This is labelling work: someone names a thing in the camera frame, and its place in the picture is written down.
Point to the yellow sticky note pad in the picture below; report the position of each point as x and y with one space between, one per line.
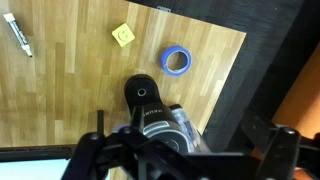
123 35

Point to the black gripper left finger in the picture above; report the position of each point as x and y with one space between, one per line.
86 153

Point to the orange sofa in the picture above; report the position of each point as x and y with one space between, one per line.
300 100

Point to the black Keurig coffee machine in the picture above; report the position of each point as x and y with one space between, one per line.
143 91

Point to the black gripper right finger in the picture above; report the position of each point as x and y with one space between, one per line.
280 150

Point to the small metal bracket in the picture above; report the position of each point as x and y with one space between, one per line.
163 8

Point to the white marker pen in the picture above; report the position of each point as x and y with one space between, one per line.
18 33

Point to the blue masking tape roll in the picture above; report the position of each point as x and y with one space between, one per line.
178 49

